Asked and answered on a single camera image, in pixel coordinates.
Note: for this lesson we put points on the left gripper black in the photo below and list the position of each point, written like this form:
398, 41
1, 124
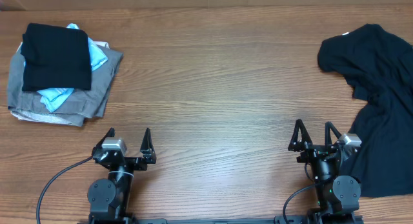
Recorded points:
145, 148

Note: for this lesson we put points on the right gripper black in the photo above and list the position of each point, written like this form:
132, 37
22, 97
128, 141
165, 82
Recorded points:
317, 151

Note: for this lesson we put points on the black t-shirt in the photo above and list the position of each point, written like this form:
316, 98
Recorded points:
378, 66

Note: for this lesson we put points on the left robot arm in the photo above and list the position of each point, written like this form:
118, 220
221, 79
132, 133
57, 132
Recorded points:
109, 197

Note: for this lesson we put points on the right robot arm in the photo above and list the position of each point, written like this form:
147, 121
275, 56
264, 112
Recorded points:
337, 194

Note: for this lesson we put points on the folded grey trousers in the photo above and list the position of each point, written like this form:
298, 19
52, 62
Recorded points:
81, 104

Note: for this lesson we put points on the folded white mesh garment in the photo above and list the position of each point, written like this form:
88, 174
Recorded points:
44, 118

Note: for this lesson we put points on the folded black garment on pile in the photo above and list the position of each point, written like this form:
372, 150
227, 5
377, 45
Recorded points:
55, 57

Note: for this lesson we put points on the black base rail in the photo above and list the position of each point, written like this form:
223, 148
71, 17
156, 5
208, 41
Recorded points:
275, 220

